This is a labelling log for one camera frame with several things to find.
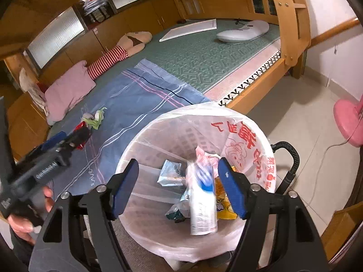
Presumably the pink white mattress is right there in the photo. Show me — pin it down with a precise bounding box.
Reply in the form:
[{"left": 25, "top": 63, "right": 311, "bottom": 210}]
[{"left": 204, "top": 38, "right": 281, "bottom": 102}]

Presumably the pink pillow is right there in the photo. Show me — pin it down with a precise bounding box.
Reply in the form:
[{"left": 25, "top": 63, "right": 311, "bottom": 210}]
[{"left": 44, "top": 60, "right": 97, "bottom": 122}]

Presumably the pink plastic wrapper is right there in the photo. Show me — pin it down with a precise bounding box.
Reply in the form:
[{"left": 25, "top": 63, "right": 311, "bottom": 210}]
[{"left": 196, "top": 146, "right": 222, "bottom": 170}]

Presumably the light blue tissue packet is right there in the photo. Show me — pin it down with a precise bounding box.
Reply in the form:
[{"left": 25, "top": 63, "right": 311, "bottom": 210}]
[{"left": 157, "top": 160, "right": 189, "bottom": 186}]

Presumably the dark green wrapper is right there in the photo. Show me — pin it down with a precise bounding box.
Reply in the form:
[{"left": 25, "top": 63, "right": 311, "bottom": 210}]
[{"left": 165, "top": 201, "right": 186, "bottom": 223}]

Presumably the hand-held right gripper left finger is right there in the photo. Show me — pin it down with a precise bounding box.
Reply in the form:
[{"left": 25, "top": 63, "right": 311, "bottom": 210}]
[{"left": 28, "top": 159, "right": 139, "bottom": 272}]

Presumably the white handheld mite vacuum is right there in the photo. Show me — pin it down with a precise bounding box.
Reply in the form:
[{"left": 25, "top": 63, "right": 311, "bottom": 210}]
[{"left": 216, "top": 20, "right": 270, "bottom": 45}]

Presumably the red snack wrapper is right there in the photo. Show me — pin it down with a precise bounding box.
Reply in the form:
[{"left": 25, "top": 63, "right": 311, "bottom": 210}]
[{"left": 74, "top": 121, "right": 87, "bottom": 150}]

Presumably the stack of folded bags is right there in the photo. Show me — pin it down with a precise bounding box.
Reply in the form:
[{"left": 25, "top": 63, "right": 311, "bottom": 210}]
[{"left": 81, "top": 0, "right": 111, "bottom": 24}]

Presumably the white hanging cloth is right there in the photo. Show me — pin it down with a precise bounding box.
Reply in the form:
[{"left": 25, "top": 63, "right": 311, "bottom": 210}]
[{"left": 27, "top": 82, "right": 49, "bottom": 115}]

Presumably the wooden bunk bed frame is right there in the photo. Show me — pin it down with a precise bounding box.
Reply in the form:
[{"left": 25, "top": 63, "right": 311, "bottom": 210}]
[{"left": 0, "top": 0, "right": 359, "bottom": 221}]

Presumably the white lined waste bin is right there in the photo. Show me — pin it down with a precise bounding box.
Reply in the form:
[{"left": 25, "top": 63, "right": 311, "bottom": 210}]
[{"left": 117, "top": 102, "right": 277, "bottom": 264}]

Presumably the white flat board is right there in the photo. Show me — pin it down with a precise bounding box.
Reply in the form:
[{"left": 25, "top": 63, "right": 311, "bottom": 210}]
[{"left": 159, "top": 18, "right": 217, "bottom": 42}]

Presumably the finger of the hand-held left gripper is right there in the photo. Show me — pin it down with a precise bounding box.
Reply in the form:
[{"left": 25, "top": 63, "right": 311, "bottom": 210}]
[
  {"left": 61, "top": 126, "right": 92, "bottom": 151},
  {"left": 37, "top": 132, "right": 67, "bottom": 151}
]

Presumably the person's left hand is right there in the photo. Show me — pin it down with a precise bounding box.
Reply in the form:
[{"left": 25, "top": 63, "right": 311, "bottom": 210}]
[{"left": 7, "top": 186, "right": 56, "bottom": 245}]

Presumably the white blue plastic wrapper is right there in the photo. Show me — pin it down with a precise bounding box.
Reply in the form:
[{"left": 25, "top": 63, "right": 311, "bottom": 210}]
[{"left": 186, "top": 161, "right": 219, "bottom": 236}]

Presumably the yellow snack packet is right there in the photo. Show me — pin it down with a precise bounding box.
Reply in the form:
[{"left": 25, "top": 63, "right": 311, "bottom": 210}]
[{"left": 214, "top": 176, "right": 237, "bottom": 220}]

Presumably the black curved tube handle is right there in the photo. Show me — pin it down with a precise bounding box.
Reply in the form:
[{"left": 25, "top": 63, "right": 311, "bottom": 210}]
[{"left": 271, "top": 141, "right": 300, "bottom": 194}]

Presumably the striped plush toy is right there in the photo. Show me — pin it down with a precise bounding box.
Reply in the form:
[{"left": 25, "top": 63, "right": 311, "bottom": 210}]
[{"left": 86, "top": 31, "right": 153, "bottom": 80}]

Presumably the white fan cable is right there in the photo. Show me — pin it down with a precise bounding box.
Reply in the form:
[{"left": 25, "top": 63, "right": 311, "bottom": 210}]
[{"left": 306, "top": 139, "right": 358, "bottom": 204}]

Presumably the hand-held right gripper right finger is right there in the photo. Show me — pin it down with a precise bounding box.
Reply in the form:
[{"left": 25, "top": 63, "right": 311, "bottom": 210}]
[{"left": 218, "top": 158, "right": 329, "bottom": 272}]

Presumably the pink fan base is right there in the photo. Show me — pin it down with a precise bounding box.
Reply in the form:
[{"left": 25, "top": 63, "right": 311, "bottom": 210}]
[{"left": 333, "top": 98, "right": 363, "bottom": 148}]

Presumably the blue striped bedsheet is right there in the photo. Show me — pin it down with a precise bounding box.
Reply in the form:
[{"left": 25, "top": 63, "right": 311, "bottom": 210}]
[{"left": 47, "top": 59, "right": 212, "bottom": 202}]

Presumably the wooden box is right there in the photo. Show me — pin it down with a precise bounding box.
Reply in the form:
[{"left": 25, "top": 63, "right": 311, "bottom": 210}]
[{"left": 320, "top": 208, "right": 363, "bottom": 264}]

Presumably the wooden wall cabinet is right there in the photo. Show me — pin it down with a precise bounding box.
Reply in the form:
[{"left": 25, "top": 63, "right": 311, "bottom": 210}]
[{"left": 28, "top": 0, "right": 182, "bottom": 77}]

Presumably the green plastic wrapper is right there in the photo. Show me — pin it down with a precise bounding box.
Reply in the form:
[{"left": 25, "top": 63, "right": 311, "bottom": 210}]
[{"left": 86, "top": 107, "right": 108, "bottom": 131}]

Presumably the green patterned bed mat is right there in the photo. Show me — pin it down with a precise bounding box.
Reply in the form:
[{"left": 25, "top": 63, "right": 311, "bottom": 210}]
[{"left": 93, "top": 20, "right": 281, "bottom": 97}]

